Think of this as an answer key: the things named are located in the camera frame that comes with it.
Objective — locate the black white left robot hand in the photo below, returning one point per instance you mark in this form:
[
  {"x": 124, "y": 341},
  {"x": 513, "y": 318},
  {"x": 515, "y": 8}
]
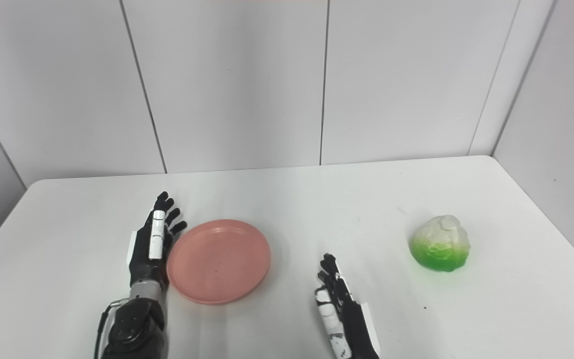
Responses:
[{"x": 155, "y": 244}]

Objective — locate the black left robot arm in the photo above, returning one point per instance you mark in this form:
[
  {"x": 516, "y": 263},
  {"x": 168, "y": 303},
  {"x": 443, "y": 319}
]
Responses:
[{"x": 135, "y": 326}]

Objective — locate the green white toy cabbage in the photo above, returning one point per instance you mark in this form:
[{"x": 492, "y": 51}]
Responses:
[{"x": 439, "y": 247}]

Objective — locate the pink round plate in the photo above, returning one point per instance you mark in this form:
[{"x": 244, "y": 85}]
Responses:
[{"x": 219, "y": 262}]

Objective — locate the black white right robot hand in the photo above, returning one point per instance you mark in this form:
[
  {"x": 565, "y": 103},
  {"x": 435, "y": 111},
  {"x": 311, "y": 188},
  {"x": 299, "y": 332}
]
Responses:
[{"x": 349, "y": 324}]

